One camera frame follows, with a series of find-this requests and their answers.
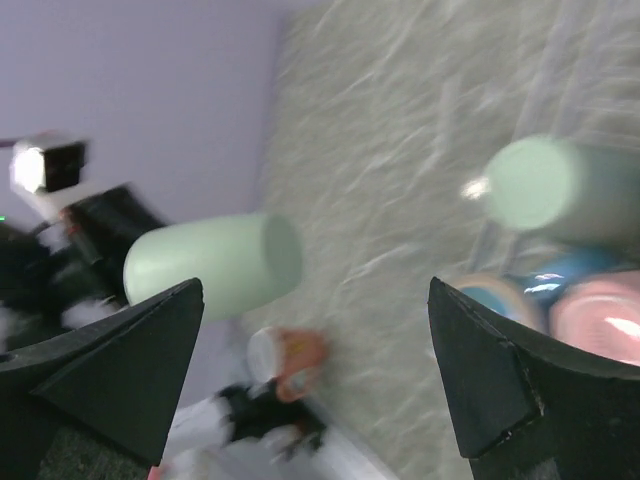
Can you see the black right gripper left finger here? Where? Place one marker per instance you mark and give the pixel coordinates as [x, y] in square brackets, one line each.
[98, 402]

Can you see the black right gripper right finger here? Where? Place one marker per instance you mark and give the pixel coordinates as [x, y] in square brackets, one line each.
[526, 406]

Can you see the small green cup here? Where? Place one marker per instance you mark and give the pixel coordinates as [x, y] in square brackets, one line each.
[243, 262]

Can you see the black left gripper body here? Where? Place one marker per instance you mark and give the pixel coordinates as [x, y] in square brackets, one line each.
[100, 227]

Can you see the pink faceted mug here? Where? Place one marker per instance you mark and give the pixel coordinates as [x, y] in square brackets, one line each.
[601, 315]

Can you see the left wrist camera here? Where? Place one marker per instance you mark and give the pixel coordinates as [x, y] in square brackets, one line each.
[46, 172]

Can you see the orange mug grey interior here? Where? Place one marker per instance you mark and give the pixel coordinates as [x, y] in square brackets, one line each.
[291, 358]

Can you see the blue butterfly mug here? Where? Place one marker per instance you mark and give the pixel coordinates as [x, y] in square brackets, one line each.
[527, 297]

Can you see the green tumbler cup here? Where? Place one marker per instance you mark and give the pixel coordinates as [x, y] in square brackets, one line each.
[565, 191]

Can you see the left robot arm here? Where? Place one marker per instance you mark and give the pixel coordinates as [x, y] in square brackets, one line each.
[243, 426]

